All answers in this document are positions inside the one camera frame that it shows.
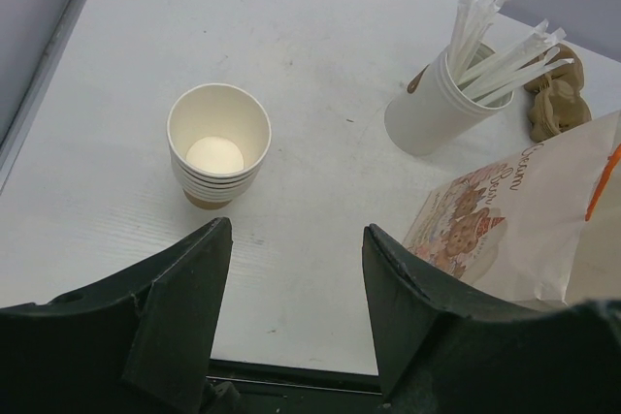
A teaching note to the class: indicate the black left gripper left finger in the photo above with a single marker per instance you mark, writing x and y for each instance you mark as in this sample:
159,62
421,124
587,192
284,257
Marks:
138,341

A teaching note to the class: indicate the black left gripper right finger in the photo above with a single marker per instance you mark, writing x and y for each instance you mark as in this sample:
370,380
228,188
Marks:
442,346

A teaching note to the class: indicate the beige paper takeout bag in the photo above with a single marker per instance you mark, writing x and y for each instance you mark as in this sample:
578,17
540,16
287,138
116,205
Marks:
540,227

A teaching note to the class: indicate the stack of paper cups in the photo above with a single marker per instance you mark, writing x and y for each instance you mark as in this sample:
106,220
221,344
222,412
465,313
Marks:
218,137

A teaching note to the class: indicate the white straw holder cup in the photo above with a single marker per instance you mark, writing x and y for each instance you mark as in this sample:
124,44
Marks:
433,110

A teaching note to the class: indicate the brown pulp cup carrier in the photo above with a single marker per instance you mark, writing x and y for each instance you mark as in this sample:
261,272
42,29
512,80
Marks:
558,105

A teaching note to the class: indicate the wrapped white straws bundle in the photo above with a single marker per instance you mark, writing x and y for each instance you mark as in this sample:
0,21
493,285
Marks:
499,74

